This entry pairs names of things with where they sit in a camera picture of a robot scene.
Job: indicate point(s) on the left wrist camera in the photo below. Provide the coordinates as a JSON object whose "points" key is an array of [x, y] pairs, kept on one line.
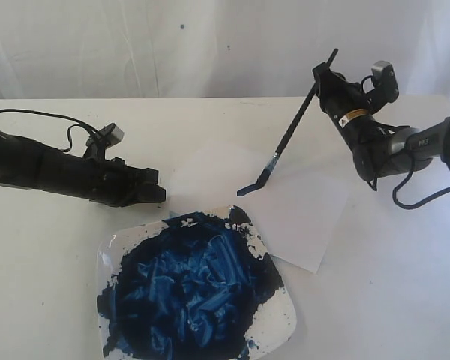
{"points": [[110, 135]]}

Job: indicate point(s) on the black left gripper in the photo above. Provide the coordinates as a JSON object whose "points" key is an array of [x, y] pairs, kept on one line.
{"points": [[114, 184]]}

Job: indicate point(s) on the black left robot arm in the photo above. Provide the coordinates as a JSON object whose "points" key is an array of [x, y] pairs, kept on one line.
{"points": [[28, 164]]}

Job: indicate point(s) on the white backdrop cloth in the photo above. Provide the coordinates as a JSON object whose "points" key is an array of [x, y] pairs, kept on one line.
{"points": [[191, 49]]}

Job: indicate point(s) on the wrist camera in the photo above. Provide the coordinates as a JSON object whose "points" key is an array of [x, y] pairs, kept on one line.
{"points": [[110, 135], [385, 80]]}

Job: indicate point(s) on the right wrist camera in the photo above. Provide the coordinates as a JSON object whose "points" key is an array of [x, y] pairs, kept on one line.
{"points": [[385, 80]]}

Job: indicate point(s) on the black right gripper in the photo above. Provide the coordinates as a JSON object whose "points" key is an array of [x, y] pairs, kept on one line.
{"points": [[347, 104]]}

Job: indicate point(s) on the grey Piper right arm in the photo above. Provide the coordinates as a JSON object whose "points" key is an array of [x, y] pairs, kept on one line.
{"points": [[378, 150]]}

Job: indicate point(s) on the white paper sheet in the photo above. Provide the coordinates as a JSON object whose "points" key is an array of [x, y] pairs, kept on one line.
{"points": [[295, 213]]}

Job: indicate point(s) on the black paintbrush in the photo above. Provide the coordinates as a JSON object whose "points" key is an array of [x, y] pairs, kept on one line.
{"points": [[272, 163]]}

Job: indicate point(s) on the white square plate blue paint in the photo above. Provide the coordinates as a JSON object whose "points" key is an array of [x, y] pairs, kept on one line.
{"points": [[199, 286]]}

